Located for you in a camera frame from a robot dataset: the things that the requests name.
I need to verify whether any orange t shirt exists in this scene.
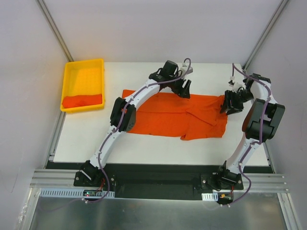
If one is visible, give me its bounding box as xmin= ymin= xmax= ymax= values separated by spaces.
xmin=130 ymin=92 xmax=227 ymax=141
xmin=62 ymin=94 xmax=103 ymax=108

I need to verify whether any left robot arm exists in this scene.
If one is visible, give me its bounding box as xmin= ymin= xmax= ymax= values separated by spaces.
xmin=73 ymin=58 xmax=193 ymax=187

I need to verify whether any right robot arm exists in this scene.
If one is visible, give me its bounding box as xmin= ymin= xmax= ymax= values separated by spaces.
xmin=207 ymin=73 xmax=285 ymax=191

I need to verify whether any yellow plastic bin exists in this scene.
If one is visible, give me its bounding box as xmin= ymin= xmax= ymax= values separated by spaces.
xmin=60 ymin=58 xmax=105 ymax=113

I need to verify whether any rolled orange t shirt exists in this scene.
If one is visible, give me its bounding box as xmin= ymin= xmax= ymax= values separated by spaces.
xmin=62 ymin=94 xmax=103 ymax=108

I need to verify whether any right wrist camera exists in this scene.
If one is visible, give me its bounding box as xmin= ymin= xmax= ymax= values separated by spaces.
xmin=228 ymin=76 xmax=244 ymax=93

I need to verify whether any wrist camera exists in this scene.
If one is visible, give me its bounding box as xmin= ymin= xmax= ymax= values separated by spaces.
xmin=180 ymin=63 xmax=193 ymax=75
xmin=228 ymin=76 xmax=244 ymax=93

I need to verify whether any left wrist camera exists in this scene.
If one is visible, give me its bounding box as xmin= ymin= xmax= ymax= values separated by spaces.
xmin=180 ymin=63 xmax=193 ymax=75

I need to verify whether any aluminium front rail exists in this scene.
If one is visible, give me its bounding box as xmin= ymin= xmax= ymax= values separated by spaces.
xmin=30 ymin=169 xmax=290 ymax=193

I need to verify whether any right white cable duct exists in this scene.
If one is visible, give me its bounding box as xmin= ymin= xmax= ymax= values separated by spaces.
xmin=201 ymin=193 xmax=218 ymax=202

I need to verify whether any white cable duct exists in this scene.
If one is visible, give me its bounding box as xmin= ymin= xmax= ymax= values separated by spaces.
xmin=40 ymin=188 xmax=115 ymax=199
xmin=201 ymin=193 xmax=218 ymax=202

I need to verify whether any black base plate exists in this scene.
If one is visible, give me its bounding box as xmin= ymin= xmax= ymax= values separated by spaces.
xmin=73 ymin=162 xmax=244 ymax=199

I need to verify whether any right aluminium frame post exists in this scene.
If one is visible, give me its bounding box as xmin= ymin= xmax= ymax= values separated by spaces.
xmin=242 ymin=0 xmax=291 ymax=72

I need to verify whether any aluminium frame post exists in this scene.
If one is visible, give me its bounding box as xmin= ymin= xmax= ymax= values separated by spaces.
xmin=35 ymin=0 xmax=74 ymax=62
xmin=242 ymin=0 xmax=291 ymax=72

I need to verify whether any left aluminium frame post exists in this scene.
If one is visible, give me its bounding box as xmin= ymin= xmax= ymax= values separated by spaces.
xmin=35 ymin=0 xmax=74 ymax=62

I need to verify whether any left white cable duct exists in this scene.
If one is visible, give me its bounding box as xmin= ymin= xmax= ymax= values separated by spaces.
xmin=40 ymin=188 xmax=115 ymax=199

